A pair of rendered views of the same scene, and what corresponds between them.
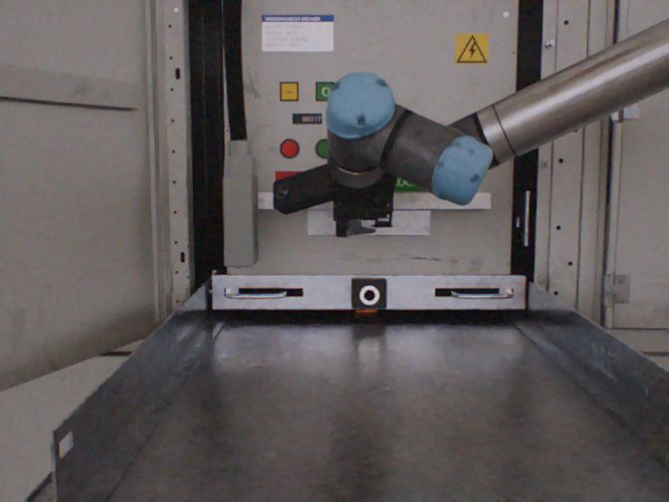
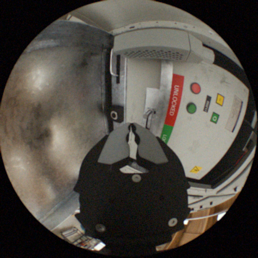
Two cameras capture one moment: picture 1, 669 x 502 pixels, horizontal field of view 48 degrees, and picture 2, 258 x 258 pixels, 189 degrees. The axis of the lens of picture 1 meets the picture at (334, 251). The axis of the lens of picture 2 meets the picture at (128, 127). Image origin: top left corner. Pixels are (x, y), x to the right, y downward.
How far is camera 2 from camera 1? 1.05 m
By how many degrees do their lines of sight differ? 38
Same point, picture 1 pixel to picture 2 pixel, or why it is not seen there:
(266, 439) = not seen: outside the picture
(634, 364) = (66, 214)
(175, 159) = (189, 26)
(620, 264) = not seen: hidden behind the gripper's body
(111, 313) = (92, 8)
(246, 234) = (135, 42)
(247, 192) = (174, 43)
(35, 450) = not seen: hidden behind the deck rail
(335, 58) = (222, 127)
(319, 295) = (116, 91)
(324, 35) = (230, 126)
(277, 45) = (235, 103)
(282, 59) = (230, 102)
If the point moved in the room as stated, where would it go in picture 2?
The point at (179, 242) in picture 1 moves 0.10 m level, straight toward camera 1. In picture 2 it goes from (140, 24) to (119, 9)
